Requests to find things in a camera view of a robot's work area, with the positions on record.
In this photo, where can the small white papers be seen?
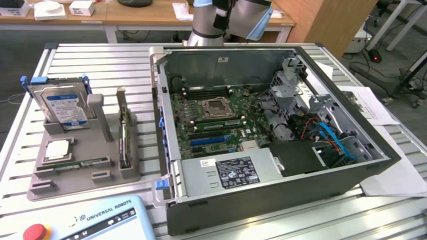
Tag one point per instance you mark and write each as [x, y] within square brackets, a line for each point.
[278, 13]

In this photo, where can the hard disk blue label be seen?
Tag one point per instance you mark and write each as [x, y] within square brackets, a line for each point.
[63, 105]

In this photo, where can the white round-topped box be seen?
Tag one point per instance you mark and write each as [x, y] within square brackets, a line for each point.
[50, 10]

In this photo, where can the silver CPU socket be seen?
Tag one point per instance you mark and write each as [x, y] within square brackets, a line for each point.
[217, 107]

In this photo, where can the black round object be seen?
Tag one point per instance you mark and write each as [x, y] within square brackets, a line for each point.
[135, 2]

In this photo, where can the graphics card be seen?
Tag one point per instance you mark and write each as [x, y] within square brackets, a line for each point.
[125, 130]

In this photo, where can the white paper stack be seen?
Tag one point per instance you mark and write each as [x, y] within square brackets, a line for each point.
[394, 170]

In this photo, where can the grey metal disk bay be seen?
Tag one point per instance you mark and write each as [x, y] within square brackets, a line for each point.
[354, 147]

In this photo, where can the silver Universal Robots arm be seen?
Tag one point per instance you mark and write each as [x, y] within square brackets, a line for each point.
[207, 22]

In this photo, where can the blue disk caddy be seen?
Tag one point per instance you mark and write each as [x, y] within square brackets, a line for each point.
[37, 80]

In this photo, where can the black plastic fan shroud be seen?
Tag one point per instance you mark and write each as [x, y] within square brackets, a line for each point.
[297, 157]

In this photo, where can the black wheeled stand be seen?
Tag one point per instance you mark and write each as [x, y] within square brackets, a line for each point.
[410, 80]

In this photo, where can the green RAM stick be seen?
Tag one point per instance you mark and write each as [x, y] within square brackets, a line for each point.
[214, 126]
[89, 163]

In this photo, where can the silver CPU chip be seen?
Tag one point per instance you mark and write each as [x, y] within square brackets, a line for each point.
[58, 149]

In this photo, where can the plain white paper sheet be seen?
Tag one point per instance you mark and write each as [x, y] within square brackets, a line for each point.
[323, 71]

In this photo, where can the small black device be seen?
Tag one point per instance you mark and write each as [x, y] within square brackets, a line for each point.
[10, 3]

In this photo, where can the blue expansion slot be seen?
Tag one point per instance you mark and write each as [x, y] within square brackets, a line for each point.
[207, 141]

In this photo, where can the grey parts rack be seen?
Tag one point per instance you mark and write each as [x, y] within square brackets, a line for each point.
[83, 150]

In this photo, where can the white floor device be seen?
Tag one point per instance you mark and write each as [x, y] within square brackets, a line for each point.
[358, 41]

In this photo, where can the small silver heatsink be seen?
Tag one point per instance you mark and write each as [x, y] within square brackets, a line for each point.
[251, 145]

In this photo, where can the wooden cabinet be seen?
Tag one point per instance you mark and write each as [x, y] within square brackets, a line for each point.
[317, 25]

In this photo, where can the small white case sticker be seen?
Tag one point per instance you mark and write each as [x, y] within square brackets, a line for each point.
[223, 59]

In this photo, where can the black long expansion slot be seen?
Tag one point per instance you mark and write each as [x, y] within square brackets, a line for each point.
[205, 136]

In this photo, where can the grey metal drive cage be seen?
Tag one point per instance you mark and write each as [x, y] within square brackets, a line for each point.
[283, 92]

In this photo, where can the grey power supply unit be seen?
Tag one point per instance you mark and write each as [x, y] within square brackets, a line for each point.
[201, 180]

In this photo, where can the red emergency stop button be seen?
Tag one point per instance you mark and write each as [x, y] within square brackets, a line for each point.
[37, 232]

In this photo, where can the white papers pile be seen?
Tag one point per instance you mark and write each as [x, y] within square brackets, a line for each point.
[182, 12]

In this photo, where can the green motherboard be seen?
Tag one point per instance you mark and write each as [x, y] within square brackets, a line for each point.
[234, 146]

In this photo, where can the black open PC case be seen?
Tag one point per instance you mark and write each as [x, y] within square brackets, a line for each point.
[267, 212]

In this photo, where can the black adapter red light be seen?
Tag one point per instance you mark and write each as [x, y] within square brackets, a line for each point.
[375, 56]

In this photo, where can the blue card retention clip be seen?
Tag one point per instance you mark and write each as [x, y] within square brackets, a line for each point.
[161, 122]

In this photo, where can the wooden desk white frame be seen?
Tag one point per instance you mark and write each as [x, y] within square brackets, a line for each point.
[50, 22]
[167, 12]

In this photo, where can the blue case release tab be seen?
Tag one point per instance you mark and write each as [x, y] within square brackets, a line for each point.
[161, 185]

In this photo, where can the black short expansion slot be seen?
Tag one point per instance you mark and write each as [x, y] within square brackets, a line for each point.
[198, 150]

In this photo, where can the white labelled cardboard box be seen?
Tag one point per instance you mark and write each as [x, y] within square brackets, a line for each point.
[14, 11]
[82, 8]

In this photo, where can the white table frame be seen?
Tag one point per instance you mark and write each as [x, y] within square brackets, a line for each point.
[394, 25]

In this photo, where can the light blue teach pendant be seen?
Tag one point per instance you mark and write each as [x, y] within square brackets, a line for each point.
[110, 220]

